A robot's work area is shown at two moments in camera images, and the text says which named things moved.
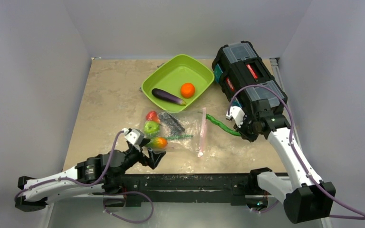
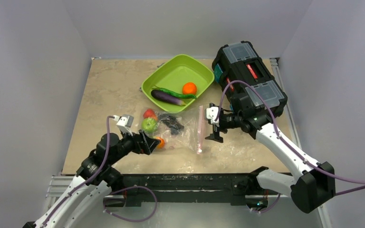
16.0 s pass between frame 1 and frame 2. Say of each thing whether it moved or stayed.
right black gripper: moved
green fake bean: moved
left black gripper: moved
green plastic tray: stayed
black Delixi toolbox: stayed
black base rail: stayed
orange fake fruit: stayed
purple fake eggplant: stayed
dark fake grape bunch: stayed
